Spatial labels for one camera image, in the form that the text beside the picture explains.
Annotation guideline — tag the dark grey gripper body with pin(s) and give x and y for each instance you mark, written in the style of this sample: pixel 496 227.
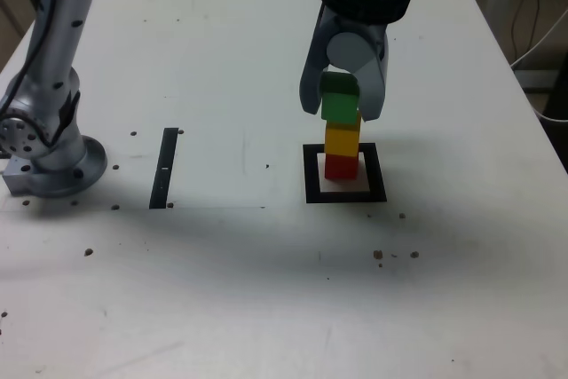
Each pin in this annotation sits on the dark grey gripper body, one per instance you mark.
pixel 359 26

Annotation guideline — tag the yellow cube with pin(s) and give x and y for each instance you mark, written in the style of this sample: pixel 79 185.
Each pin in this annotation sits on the yellow cube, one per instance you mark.
pixel 341 141

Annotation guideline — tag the red cube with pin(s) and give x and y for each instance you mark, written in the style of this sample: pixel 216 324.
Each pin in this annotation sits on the red cube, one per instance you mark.
pixel 341 168

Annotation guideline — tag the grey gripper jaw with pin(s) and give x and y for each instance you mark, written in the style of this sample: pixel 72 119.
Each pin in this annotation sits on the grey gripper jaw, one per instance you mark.
pixel 375 86

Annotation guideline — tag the black tape strip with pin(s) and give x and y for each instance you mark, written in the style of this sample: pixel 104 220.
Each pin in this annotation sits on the black tape strip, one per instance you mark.
pixel 163 166

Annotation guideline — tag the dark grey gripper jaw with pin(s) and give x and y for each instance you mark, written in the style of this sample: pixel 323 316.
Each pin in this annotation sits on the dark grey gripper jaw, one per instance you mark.
pixel 313 81

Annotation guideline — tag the black tape square outline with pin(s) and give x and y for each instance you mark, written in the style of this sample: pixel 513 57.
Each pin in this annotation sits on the black tape square outline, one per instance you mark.
pixel 310 175

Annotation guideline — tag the green cube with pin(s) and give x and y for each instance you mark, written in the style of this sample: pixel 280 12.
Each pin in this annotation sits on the green cube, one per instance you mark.
pixel 339 106

